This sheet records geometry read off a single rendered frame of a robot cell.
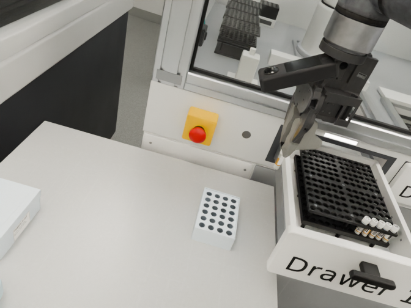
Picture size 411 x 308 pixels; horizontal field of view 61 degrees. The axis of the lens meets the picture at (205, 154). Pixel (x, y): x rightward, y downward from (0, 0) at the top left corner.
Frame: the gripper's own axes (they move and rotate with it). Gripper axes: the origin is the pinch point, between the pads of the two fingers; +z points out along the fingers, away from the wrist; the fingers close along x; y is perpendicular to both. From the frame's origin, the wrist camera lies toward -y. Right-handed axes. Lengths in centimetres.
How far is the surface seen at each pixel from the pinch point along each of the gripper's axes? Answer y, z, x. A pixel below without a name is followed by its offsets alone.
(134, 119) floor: -40, 98, 151
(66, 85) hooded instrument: -57, 31, 60
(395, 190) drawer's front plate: 37.8, 13.5, 12.2
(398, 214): 29.0, 9.1, -1.6
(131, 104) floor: -45, 98, 169
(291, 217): 3.9, 9.2, -8.0
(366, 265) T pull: 14.0, 7.5, -17.6
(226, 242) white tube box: -5.1, 20.3, -6.7
